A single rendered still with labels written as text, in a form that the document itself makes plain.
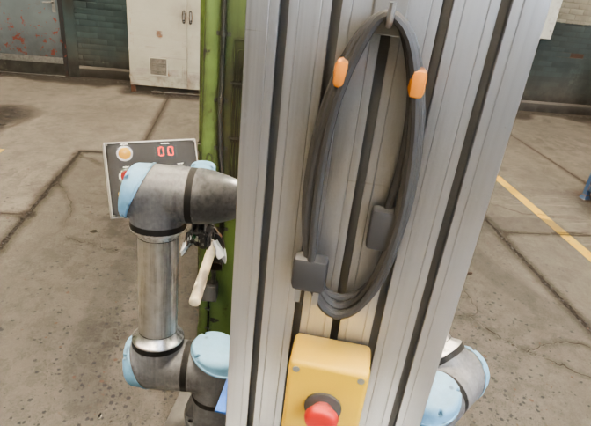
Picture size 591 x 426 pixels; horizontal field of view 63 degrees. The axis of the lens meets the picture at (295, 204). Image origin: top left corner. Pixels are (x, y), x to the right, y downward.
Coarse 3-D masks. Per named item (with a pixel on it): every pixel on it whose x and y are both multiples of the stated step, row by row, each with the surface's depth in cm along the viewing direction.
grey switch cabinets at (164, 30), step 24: (144, 0) 637; (168, 0) 639; (192, 0) 641; (144, 24) 651; (168, 24) 653; (192, 24) 655; (144, 48) 665; (168, 48) 667; (192, 48) 669; (144, 72) 679; (168, 72) 681; (192, 72) 684
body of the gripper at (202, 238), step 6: (192, 228) 148; (198, 228) 149; (204, 228) 149; (210, 228) 153; (186, 234) 150; (192, 234) 151; (198, 234) 149; (204, 234) 150; (210, 234) 151; (186, 240) 151; (192, 240) 151; (198, 240) 152; (204, 240) 150; (210, 240) 154; (204, 246) 151
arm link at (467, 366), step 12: (444, 348) 115; (456, 348) 114; (468, 348) 119; (444, 360) 113; (456, 360) 113; (468, 360) 114; (480, 360) 116; (456, 372) 111; (468, 372) 112; (480, 372) 114; (468, 384) 110; (480, 384) 113; (468, 396) 109; (480, 396) 115; (468, 408) 110
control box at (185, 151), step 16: (112, 144) 176; (128, 144) 178; (144, 144) 181; (160, 144) 183; (176, 144) 185; (192, 144) 188; (112, 160) 176; (128, 160) 178; (144, 160) 180; (160, 160) 183; (176, 160) 185; (192, 160) 188; (112, 176) 175; (112, 192) 175; (112, 208) 175
